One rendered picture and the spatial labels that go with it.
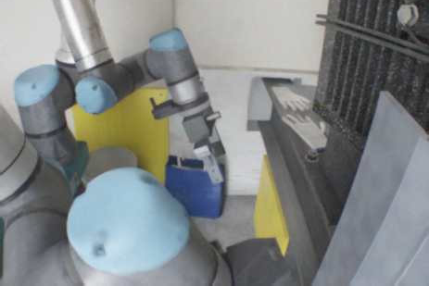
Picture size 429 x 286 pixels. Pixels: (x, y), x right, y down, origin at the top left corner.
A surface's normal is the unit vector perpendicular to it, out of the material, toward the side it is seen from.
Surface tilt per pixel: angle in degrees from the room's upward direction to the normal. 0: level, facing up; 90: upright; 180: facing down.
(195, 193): 90
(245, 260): 25
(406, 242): 90
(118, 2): 90
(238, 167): 90
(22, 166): 75
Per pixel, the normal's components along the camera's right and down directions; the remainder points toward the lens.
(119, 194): -0.33, -0.72
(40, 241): 0.21, -0.90
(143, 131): 0.03, 0.43
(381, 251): -0.98, 0.07
